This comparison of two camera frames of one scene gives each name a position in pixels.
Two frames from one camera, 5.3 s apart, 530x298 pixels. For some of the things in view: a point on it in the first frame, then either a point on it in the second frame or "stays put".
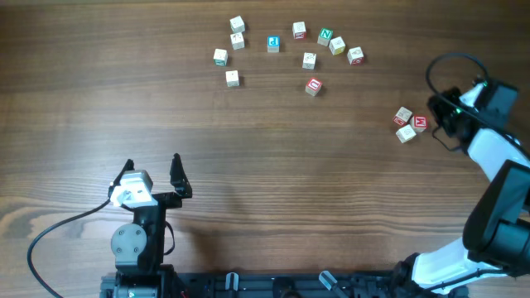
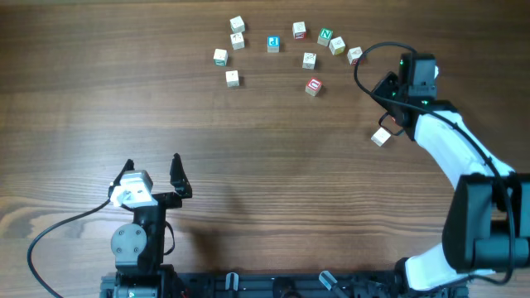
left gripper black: [164, 199] stays put
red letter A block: [232, 78] stays put
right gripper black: [436, 107] -> [387, 83]
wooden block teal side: [406, 134] -> [381, 136]
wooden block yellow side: [337, 45] stays put
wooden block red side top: [300, 31] stays put
